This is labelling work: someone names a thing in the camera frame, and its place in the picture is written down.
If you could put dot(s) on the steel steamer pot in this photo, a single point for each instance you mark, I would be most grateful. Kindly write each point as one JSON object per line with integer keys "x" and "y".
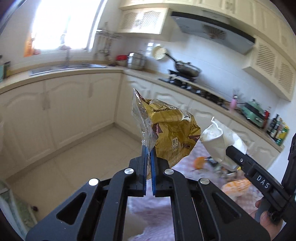
{"x": 136, "y": 61}

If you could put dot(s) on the cream lower cabinets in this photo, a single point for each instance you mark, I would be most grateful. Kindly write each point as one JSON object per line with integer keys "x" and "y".
{"x": 44, "y": 115}

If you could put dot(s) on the steel sink faucet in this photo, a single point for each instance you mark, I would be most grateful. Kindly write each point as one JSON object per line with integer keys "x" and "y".
{"x": 67, "y": 58}

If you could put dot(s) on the kitchen window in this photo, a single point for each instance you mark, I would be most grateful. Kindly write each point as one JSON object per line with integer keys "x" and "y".
{"x": 63, "y": 25}

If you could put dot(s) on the right human hand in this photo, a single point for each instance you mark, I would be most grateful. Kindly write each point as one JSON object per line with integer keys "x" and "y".
{"x": 272, "y": 228}

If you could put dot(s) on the cream cabinets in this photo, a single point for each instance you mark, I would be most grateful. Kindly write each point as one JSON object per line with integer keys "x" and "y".
{"x": 44, "y": 115}
{"x": 252, "y": 28}

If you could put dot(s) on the cream upper cabinets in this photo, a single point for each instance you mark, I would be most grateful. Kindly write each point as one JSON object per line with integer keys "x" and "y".
{"x": 252, "y": 28}

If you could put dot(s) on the green yellow bottle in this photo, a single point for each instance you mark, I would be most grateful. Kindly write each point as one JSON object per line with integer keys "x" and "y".
{"x": 282, "y": 135}

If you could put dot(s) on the round cream strainer plate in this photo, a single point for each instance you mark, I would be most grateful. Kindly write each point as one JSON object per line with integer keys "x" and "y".
{"x": 159, "y": 52}

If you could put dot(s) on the dark soy sauce bottle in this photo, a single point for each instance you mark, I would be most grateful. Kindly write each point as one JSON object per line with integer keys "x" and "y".
{"x": 272, "y": 124}

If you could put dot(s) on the steel kitchen sink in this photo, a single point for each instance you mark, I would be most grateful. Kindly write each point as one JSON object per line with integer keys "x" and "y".
{"x": 55, "y": 68}

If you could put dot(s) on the black wok with lid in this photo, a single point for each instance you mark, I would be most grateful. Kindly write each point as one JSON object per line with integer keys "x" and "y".
{"x": 185, "y": 68}

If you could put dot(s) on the green patterned door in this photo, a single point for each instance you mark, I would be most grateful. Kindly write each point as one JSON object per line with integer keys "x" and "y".
{"x": 19, "y": 213}

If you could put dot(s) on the gold foil snack bag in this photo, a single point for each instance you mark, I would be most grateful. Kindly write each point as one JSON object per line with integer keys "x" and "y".
{"x": 173, "y": 132}

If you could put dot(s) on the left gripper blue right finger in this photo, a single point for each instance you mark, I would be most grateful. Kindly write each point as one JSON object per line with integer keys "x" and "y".
{"x": 200, "y": 210}

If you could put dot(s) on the pink checkered tablecloth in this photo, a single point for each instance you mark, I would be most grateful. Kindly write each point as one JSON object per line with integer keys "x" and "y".
{"x": 156, "y": 212}

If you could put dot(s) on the black gas stove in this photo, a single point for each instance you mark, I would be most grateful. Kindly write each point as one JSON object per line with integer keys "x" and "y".
{"x": 188, "y": 83}

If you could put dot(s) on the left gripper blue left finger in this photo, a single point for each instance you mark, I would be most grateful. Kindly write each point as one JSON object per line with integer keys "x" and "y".
{"x": 96, "y": 211}

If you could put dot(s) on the pink utensil holder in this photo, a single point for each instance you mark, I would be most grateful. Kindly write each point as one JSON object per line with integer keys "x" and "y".
{"x": 233, "y": 104}

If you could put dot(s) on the wall utensil rack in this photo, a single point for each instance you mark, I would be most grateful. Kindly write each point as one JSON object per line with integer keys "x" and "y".
{"x": 105, "y": 37}

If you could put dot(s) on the red cap sauce bottle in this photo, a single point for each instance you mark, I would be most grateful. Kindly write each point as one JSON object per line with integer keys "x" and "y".
{"x": 266, "y": 117}

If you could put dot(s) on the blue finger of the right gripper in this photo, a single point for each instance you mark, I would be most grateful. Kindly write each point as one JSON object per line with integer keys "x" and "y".
{"x": 238, "y": 156}

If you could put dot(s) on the orange fruit peel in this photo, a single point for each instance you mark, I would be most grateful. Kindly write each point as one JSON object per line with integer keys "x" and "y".
{"x": 199, "y": 163}

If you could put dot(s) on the white paper bag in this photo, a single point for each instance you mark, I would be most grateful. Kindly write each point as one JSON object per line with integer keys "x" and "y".
{"x": 217, "y": 138}

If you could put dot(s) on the clear plastic bag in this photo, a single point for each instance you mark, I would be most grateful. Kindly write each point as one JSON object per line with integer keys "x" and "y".
{"x": 236, "y": 188}

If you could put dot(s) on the grey range hood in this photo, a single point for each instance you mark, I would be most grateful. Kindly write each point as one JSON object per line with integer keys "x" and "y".
{"x": 214, "y": 30}

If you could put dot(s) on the green electric cooker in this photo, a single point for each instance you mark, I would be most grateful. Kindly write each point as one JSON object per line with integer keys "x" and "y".
{"x": 254, "y": 113}

